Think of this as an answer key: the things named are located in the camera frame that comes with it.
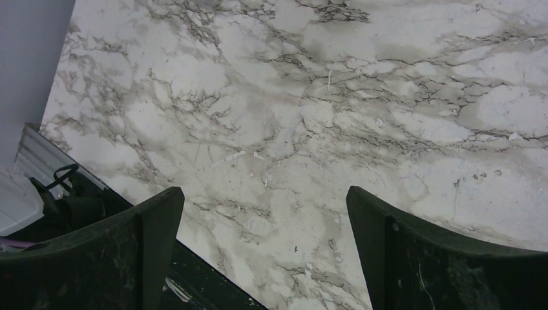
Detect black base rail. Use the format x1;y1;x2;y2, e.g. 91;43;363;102
83;175;262;309

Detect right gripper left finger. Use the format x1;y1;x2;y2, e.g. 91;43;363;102
1;187;185;309

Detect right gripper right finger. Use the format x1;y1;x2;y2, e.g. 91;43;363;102
346;186;547;309

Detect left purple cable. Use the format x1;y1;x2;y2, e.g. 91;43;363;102
0;237;37;251

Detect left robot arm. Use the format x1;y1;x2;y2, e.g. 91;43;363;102
1;164;107;247

